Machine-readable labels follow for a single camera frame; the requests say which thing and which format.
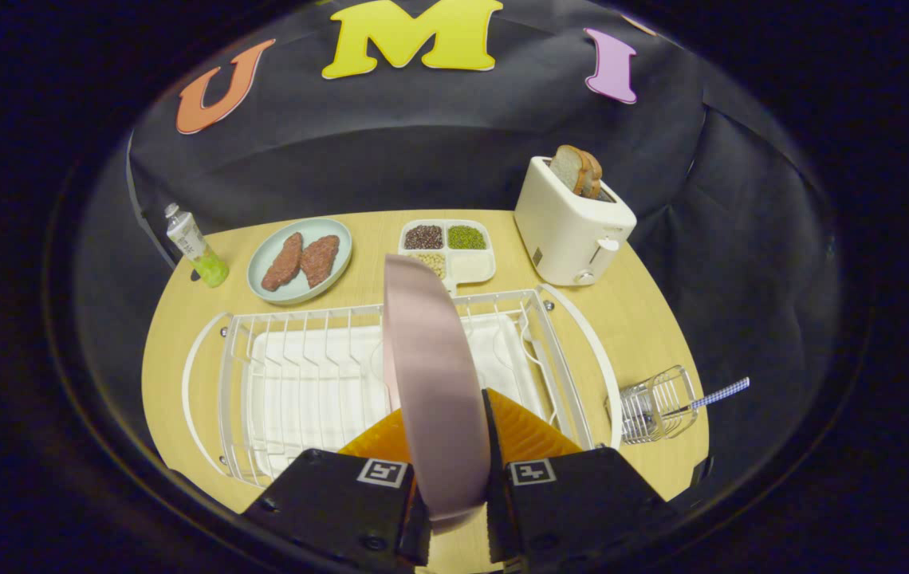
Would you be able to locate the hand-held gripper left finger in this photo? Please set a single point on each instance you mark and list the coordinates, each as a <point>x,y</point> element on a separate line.
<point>335,502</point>

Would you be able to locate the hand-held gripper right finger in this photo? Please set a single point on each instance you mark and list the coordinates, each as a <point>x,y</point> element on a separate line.
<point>566,510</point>

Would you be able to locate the pink plate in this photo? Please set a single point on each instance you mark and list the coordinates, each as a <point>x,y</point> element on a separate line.
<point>434,383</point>

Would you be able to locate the light blue dish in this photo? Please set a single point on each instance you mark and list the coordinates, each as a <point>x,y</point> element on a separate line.
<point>287,295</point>

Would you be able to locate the white drip tray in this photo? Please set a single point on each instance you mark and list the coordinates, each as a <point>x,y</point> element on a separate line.
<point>319,399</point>

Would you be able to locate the brown meat piece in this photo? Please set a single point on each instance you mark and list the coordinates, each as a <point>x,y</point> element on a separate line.
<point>283,263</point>
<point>319,259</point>

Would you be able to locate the pile of yellow soybeans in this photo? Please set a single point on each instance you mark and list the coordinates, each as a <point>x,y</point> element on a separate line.
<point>432,261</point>

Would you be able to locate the white divided tray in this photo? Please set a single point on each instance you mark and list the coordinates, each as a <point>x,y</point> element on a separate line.
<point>474,267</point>

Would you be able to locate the white toaster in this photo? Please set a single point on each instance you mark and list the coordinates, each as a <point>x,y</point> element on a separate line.
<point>566,231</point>

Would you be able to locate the pile of dark red beans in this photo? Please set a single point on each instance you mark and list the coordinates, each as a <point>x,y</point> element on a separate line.
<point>423,237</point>

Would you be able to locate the green drink bottle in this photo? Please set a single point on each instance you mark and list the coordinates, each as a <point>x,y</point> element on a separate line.
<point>199,251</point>

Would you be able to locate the pile of green beans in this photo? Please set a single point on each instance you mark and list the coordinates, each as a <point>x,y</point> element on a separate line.
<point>466,237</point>

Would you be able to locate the brown bread slice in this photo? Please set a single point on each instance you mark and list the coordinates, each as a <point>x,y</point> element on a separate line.
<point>594,179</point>
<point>566,169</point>

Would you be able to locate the black backdrop cloth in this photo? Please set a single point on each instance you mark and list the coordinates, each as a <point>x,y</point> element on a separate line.
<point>423,143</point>

